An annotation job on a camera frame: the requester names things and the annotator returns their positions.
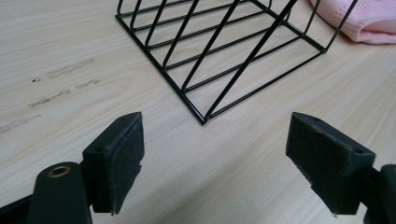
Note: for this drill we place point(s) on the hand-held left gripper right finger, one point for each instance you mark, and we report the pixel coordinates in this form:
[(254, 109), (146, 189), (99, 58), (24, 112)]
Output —
[(327, 161)]

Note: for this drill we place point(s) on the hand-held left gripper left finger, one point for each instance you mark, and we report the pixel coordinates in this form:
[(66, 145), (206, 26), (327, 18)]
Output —
[(120, 161)]

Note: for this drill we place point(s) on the pink knitted cloth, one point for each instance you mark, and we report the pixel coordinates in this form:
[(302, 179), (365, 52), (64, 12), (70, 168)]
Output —
[(361, 18)]

